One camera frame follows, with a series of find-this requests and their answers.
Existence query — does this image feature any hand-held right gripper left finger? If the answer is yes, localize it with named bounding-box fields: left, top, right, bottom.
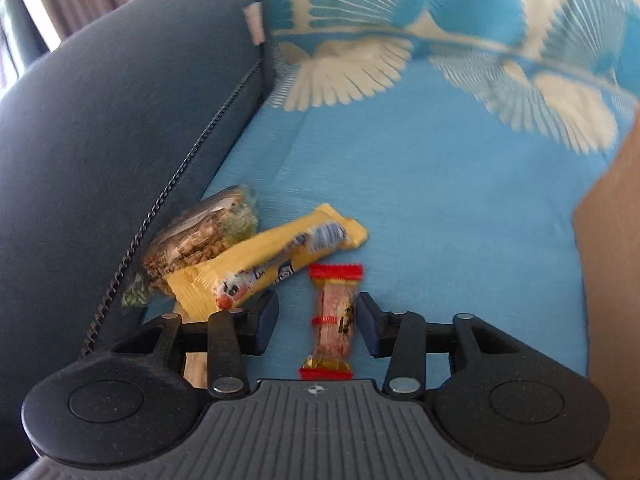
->
left=110, top=291, right=279, bottom=401

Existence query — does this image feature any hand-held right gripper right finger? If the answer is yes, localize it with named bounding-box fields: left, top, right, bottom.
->
left=356, top=292, right=526, bottom=401

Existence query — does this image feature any small red-ended candy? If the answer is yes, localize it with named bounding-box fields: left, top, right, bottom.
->
left=298, top=262, right=365, bottom=380

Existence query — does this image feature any brown cardboard box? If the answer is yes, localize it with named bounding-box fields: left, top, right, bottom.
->
left=571, top=107, right=640, bottom=480

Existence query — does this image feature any yellow snack packet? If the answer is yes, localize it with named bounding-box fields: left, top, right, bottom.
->
left=165, top=203, right=371, bottom=322

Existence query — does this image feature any pale rice cracker bar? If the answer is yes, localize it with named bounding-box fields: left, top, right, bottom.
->
left=172, top=301, right=209, bottom=391

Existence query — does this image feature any clear wrapped nut bar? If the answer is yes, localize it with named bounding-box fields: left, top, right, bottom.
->
left=122, top=185, right=261, bottom=309

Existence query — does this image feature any blue fan print blanket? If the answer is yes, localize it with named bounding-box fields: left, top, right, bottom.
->
left=182, top=0, right=640, bottom=391

